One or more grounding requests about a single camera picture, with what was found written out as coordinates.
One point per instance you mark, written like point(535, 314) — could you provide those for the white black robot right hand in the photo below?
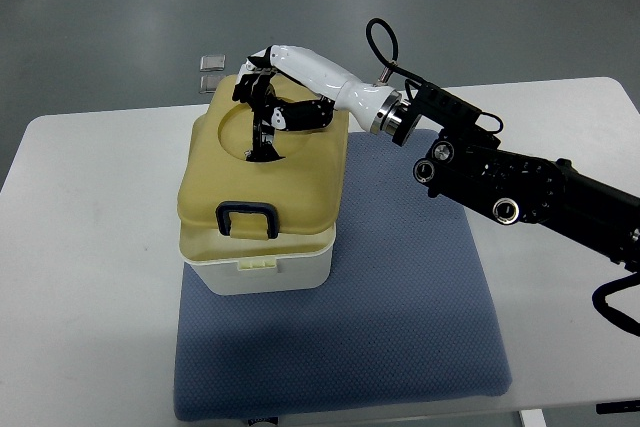
point(376, 108)

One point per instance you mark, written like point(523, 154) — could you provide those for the yellow box lid black handle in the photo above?
point(304, 185)

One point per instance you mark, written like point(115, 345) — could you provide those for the white storage box base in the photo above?
point(234, 266)

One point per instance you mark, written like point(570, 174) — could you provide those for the lower metal floor plate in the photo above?
point(210, 82)

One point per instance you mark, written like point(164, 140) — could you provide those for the metal floor plate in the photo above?
point(210, 82)
point(212, 62)

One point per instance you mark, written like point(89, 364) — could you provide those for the upper metal floor plate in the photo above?
point(212, 62)

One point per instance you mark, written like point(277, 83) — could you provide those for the blue padded mat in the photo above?
point(405, 315)

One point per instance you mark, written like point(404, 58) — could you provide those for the white table leg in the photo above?
point(532, 418)

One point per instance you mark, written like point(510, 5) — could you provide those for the black bracket at table edge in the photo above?
point(620, 407)

